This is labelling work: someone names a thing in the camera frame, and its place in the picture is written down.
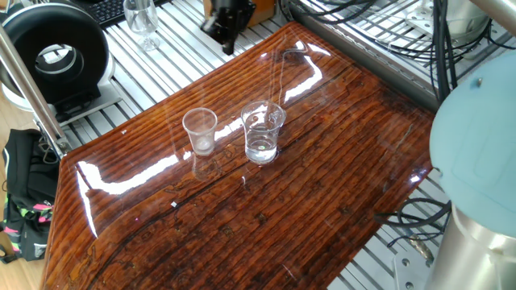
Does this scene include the black cable with metal ferrule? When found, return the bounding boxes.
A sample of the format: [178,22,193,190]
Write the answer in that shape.
[386,231,435,263]

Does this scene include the clear wine glass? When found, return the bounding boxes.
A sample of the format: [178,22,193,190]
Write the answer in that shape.
[123,0,161,52]

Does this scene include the grey plate under ring device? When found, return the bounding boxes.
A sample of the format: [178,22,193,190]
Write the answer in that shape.
[52,79,123,126]

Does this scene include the grey metal table rail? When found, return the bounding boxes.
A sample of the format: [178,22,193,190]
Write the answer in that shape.
[288,3,440,114]

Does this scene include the black camera on mount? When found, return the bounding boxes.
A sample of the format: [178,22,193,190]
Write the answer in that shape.
[200,0,257,56]

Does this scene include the black plug cable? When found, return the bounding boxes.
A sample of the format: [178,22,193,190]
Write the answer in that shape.
[373,197,452,249]

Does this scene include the black ring-shaped device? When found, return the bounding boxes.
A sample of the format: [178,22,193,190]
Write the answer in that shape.
[0,2,116,118]

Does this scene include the clear plastic mug with handle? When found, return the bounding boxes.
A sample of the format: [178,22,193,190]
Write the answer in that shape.
[240,100,287,165]

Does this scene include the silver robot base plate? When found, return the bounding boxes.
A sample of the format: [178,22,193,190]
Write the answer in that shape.
[393,251,435,290]

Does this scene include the clear plastic cup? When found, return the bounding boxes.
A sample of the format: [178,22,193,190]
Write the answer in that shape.
[181,107,218,157]

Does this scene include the black cables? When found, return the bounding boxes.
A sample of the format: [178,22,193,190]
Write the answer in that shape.
[277,0,516,104]

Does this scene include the perforated silver metal plate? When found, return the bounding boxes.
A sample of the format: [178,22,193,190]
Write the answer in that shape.
[405,2,448,39]

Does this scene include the brown wooden board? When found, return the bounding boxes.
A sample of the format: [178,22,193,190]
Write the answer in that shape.
[40,22,436,290]

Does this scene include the black keyboard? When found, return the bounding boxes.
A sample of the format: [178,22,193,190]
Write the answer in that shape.
[74,0,170,28]

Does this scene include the aluminium frame beam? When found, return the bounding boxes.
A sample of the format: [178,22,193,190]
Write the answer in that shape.
[0,23,73,160]

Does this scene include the black bag with pink pattern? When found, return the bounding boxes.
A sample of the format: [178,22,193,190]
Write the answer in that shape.
[0,128,61,265]

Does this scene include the grey metal tube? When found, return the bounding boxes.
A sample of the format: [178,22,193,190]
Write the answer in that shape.
[469,0,516,26]

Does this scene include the silver cylinder base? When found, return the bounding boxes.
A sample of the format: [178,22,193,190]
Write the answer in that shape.
[445,0,491,41]

